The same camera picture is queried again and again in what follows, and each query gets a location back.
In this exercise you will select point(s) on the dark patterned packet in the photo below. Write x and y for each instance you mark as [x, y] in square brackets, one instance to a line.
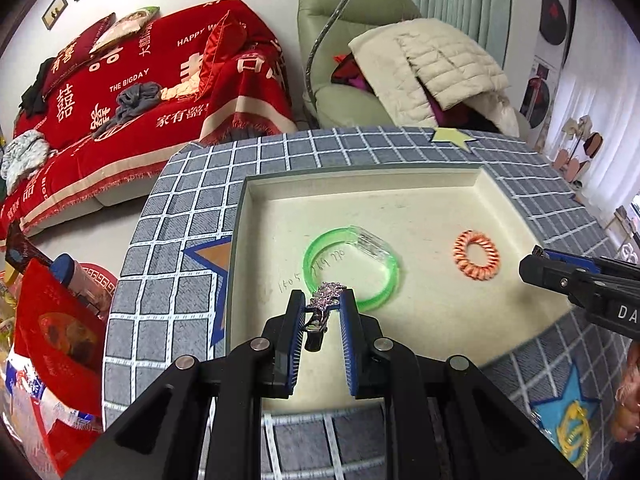
[22, 250]

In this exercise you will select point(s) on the red blanket sofa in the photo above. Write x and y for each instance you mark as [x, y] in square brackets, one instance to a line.
[150, 50]

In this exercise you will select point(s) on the silver star hair clip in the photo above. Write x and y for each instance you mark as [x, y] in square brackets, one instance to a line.
[326, 296]

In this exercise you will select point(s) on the white and blue packet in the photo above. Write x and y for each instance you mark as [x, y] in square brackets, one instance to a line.
[35, 410]

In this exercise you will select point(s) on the grey crumpled garment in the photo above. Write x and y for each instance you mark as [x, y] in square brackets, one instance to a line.
[130, 105]

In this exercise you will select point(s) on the red satin cushion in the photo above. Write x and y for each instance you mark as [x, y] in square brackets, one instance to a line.
[220, 45]

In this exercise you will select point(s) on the wooden shape decorations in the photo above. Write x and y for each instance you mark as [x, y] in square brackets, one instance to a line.
[577, 145]

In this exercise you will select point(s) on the portrait print cushion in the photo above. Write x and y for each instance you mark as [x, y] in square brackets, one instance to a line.
[125, 27]

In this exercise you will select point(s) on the person's right hand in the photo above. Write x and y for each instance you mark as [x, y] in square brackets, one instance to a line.
[631, 410]

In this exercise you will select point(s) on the white knitted garment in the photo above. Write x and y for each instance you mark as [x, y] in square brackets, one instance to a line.
[22, 155]

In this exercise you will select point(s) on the yellow star sticker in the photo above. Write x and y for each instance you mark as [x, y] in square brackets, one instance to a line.
[452, 139]

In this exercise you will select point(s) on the cream shallow tray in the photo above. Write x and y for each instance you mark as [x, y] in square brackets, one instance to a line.
[425, 210]

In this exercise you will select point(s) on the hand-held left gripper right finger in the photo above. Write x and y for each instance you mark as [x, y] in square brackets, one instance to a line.
[348, 340]

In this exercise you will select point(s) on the red round patterned tin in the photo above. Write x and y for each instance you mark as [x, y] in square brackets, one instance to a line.
[102, 280]

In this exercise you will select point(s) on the red snack bag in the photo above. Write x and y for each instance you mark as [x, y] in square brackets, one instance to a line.
[55, 320]

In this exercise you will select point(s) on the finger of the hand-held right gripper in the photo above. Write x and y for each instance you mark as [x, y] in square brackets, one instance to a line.
[545, 275]
[570, 259]

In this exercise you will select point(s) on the red and purple clothes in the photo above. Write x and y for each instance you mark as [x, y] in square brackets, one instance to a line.
[350, 77]

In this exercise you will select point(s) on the small framed picture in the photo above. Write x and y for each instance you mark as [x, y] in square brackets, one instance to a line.
[55, 10]

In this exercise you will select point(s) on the pale green armchair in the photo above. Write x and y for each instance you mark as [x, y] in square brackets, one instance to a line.
[350, 5]

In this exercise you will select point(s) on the cream down jacket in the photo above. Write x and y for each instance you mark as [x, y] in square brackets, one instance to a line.
[440, 65]

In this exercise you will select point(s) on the bottle with blue cap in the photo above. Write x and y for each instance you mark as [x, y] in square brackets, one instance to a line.
[75, 275]

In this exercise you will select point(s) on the pale green pleated curtain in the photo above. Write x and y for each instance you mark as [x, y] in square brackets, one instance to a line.
[465, 0]

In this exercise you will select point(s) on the black garment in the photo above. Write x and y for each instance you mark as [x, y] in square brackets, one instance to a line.
[35, 85]

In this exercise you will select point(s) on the green plastic bangle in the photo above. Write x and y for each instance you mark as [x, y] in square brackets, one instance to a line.
[375, 245]

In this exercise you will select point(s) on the red embroidered cushion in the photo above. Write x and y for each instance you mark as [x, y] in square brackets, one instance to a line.
[75, 55]

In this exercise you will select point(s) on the wall poster with black disc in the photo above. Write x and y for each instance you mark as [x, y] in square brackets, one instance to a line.
[537, 95]
[557, 15]

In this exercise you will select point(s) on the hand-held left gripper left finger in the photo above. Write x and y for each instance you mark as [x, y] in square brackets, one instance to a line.
[296, 340]

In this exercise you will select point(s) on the blue and orange star sticker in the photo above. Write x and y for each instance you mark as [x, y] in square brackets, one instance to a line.
[215, 270]

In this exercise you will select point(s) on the white sheer curtain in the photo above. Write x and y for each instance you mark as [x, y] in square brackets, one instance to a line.
[605, 90]

